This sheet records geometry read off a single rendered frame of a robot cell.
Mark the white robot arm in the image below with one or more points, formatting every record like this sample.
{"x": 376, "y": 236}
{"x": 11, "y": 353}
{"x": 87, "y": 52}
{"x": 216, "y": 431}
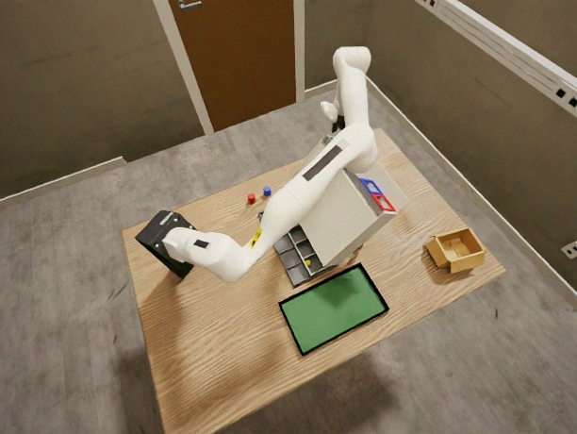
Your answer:
{"x": 354, "y": 148}

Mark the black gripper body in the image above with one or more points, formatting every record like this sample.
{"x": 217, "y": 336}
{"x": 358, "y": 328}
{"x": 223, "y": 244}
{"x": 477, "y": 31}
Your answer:
{"x": 341, "y": 119}

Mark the blue square band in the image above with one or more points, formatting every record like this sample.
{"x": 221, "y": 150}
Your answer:
{"x": 363, "y": 179}

